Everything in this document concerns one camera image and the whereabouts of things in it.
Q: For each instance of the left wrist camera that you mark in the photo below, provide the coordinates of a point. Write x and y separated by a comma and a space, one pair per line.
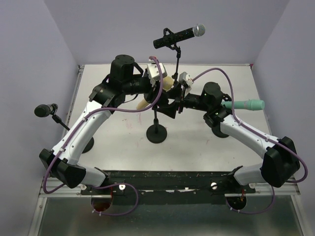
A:
154, 74

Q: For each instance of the small black microphone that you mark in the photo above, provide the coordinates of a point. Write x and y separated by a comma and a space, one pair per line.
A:
44, 110

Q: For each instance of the teal microphone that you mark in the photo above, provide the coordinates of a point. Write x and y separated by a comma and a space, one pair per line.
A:
251, 105

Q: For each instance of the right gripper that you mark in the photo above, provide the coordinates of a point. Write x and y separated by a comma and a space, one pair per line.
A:
170, 109

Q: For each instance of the round base microphone stand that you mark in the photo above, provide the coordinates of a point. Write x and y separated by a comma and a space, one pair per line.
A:
156, 133

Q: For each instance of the right round base stand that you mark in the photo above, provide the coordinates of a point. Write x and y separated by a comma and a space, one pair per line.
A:
216, 130

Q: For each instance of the left edge microphone stand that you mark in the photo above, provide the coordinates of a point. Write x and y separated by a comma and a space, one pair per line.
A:
80, 135

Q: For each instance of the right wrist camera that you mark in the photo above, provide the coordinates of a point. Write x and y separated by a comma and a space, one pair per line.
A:
186, 81

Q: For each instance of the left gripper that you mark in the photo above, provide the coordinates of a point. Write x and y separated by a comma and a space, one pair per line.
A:
151, 96

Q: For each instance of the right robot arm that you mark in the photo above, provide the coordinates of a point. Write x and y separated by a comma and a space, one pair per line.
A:
279, 158

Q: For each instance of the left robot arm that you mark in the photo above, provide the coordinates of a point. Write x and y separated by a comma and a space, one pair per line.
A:
126, 77

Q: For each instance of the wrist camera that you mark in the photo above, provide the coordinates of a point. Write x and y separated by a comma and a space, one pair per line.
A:
154, 74
186, 81

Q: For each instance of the black glitter microphone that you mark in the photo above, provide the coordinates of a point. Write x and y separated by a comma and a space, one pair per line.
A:
170, 39

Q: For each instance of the black mounting rail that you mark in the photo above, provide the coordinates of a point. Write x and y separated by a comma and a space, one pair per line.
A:
167, 188

